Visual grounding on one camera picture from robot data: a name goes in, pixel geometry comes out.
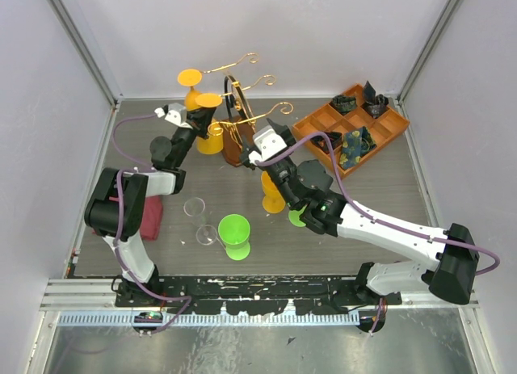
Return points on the green goblet right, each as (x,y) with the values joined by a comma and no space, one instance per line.
(294,217)

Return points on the blue floral folded tie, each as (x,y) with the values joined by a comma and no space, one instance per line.
(356,144)

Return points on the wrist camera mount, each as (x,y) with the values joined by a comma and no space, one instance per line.
(267,143)
(174,113)

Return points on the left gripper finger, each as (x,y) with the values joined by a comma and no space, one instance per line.
(193,119)
(206,115)

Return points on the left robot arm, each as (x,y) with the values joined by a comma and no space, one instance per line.
(116,206)

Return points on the grey cable duct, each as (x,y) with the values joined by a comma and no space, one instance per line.
(135,318)

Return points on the red cloth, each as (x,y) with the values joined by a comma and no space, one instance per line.
(151,218)

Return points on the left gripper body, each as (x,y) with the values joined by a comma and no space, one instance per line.
(183,139)

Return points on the green goblet front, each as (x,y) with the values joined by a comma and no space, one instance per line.
(234,231)

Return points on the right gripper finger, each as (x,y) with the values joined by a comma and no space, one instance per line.
(284,132)
(248,147)

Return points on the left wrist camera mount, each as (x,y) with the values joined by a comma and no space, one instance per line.
(174,113)

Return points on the green goblet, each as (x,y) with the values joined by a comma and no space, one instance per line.
(234,231)
(294,217)

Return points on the dark green folded tie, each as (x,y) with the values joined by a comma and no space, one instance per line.
(343,104)

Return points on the orange goblet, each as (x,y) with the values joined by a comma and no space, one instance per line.
(213,143)
(273,201)
(190,78)

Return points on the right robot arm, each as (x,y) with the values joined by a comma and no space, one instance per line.
(442,260)

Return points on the gold wine glass rack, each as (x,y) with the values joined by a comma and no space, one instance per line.
(240,123)

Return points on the wooden compartment tray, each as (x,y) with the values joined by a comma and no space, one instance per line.
(383,130)

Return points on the clear wine glass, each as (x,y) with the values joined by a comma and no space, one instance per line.
(205,234)

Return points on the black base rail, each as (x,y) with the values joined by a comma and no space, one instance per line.
(251,295)

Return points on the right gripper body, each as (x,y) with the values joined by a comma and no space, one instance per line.
(282,170)

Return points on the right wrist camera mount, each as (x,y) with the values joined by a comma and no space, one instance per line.
(267,143)

